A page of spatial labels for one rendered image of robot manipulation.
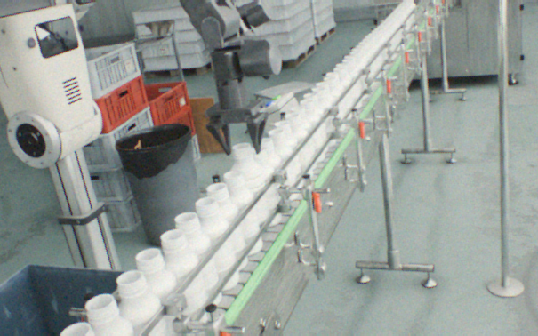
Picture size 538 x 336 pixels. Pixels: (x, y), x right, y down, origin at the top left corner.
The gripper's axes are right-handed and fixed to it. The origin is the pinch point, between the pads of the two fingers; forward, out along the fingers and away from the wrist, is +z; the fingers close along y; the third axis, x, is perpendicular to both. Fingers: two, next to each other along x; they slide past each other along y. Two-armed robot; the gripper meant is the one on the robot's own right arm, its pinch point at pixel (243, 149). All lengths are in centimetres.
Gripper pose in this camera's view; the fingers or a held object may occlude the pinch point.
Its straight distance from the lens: 112.6
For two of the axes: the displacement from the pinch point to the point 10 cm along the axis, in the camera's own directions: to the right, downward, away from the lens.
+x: 3.4, -3.8, 8.6
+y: 9.2, -0.2, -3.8
